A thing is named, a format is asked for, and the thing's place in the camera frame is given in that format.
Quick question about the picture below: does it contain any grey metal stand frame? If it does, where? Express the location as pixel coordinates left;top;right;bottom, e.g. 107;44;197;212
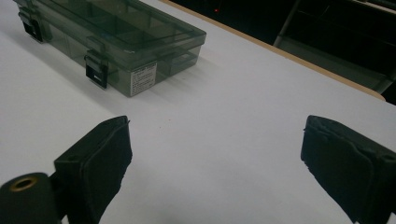
273;0;396;95

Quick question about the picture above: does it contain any transparent grey compartment storage box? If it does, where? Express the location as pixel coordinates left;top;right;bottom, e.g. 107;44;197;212
13;0;207;98

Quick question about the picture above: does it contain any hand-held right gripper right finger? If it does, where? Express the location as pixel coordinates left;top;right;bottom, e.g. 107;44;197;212
300;115;396;224

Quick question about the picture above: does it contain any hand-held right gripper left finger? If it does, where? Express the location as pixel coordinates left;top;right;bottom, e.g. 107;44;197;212
53;115;134;224

